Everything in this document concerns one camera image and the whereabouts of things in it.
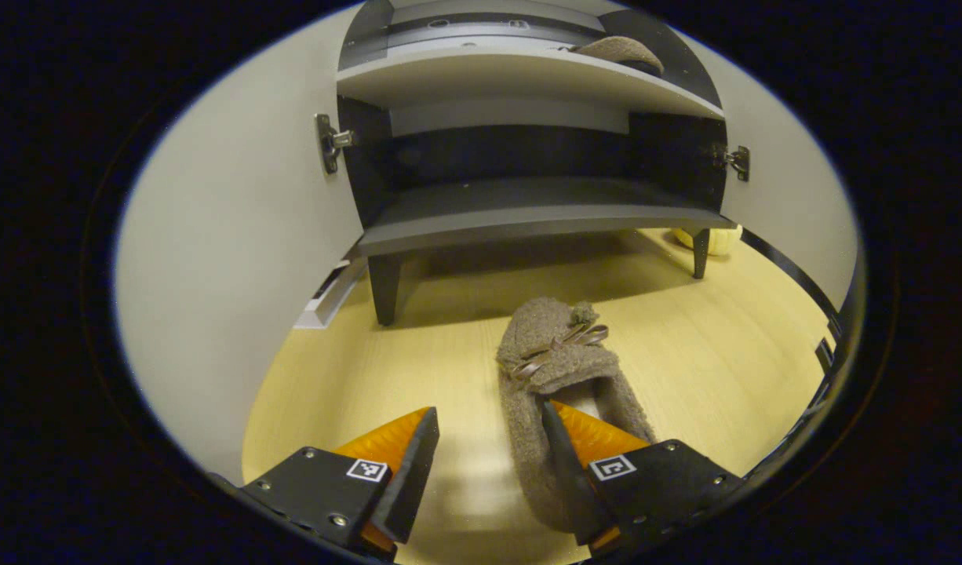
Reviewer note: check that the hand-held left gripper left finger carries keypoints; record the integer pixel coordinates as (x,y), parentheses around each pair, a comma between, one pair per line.
(410,486)

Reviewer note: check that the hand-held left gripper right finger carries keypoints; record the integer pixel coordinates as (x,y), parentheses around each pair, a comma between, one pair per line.
(563,479)

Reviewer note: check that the brown felt shoe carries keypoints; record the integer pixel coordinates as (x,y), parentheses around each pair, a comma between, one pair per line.
(618,53)
(544,337)

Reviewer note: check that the white shoe cabinet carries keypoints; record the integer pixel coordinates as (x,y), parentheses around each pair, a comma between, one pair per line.
(528,208)

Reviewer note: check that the white cabinet door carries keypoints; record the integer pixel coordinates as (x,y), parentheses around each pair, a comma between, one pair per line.
(795,196)
(230,259)

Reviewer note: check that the white book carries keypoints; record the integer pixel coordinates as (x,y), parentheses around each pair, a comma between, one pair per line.
(328,302)

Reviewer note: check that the yellow round object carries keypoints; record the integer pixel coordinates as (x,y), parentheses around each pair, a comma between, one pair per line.
(724,241)

